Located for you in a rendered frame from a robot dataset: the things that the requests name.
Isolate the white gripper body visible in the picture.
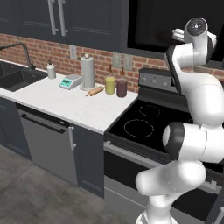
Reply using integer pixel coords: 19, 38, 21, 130
171, 27, 186, 42

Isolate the black microwave oven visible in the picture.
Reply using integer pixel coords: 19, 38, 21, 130
127, 0, 224, 63

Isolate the black oven door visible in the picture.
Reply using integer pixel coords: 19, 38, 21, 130
103, 148, 224, 223

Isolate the dark blue base cupboard door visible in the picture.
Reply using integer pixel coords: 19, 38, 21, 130
70, 124, 106, 200

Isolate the black kitchen sink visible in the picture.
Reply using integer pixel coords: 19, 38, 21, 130
0, 60, 49, 93

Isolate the dark blue sink cupboard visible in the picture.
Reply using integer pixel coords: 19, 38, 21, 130
0, 96, 33, 162

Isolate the dark purple bottle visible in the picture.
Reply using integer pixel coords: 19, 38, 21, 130
115, 66, 129, 99

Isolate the yellow oil bottle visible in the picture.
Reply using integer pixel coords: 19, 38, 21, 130
104, 64, 117, 95

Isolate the white paper towel holder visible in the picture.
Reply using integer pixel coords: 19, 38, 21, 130
79, 53, 96, 92

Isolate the wooden rolling pin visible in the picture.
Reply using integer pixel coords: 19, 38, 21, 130
84, 85, 106, 97

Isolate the black stove with hob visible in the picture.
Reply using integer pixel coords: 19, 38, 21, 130
103, 67, 224, 224

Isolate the teal kitchen scale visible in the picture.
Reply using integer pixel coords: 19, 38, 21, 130
59, 73, 83, 91

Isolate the white soap dispenser bottle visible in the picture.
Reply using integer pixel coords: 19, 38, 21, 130
46, 59, 57, 80

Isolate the dark metal tap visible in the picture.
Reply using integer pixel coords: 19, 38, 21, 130
0, 42, 37, 71

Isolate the grey dishwasher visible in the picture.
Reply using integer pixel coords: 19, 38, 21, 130
17, 103, 80, 186

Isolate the grey wall outlet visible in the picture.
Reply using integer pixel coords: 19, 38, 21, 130
122, 53, 134, 72
68, 45, 78, 61
112, 52, 123, 70

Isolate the silver base cupboard handle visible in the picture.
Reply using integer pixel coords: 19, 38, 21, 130
67, 125, 77, 152

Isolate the black dishwasher handle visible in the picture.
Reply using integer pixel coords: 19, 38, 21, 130
19, 113, 67, 135

